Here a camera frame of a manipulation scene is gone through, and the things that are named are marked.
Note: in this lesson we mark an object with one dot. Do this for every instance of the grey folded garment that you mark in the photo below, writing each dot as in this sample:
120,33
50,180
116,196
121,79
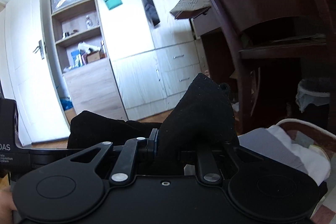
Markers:
263,142

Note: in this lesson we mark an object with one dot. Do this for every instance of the dark wooden chair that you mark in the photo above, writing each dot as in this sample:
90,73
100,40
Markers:
275,44

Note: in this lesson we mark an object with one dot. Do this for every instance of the white folded sweatshirt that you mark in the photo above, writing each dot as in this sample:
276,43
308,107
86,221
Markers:
314,159

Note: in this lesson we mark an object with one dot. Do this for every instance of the black garment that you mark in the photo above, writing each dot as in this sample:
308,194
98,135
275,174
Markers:
203,120

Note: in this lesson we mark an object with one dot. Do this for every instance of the black waste bin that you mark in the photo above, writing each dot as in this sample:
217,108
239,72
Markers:
313,92

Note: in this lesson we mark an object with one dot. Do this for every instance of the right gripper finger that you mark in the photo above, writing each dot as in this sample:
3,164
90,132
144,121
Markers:
152,141

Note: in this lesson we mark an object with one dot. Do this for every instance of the white wardrobe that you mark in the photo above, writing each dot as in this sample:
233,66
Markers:
153,66

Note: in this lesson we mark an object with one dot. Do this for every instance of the open wooden shelf unit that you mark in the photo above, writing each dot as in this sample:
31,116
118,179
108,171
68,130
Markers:
83,58

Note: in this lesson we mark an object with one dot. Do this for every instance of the white patterned rug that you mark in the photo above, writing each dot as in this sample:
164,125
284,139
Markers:
306,134

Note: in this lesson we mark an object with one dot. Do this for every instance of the right hand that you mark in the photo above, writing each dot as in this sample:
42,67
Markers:
7,206

